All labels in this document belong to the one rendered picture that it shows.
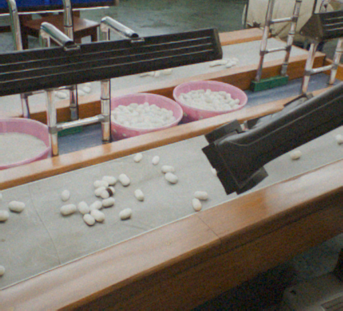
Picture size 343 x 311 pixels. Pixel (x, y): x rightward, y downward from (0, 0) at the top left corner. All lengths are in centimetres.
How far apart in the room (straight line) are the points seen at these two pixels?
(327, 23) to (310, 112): 84
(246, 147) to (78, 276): 44
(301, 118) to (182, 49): 53
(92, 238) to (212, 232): 26
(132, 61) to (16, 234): 45
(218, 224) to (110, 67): 42
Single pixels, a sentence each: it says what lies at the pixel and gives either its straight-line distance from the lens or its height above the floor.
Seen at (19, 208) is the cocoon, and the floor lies 75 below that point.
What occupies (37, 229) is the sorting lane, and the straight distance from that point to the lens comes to 102.
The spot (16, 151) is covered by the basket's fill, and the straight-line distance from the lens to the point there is 131.
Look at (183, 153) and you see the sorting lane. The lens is 127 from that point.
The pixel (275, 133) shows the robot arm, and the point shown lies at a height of 114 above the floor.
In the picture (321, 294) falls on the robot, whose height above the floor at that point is 47.
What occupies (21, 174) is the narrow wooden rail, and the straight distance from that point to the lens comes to 116.
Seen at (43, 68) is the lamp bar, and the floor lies 108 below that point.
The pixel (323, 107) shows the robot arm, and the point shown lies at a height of 118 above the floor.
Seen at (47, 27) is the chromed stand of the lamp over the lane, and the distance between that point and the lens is 103.
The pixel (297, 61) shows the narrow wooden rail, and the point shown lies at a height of 76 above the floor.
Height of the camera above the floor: 141
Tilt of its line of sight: 30 degrees down
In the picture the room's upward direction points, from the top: 4 degrees clockwise
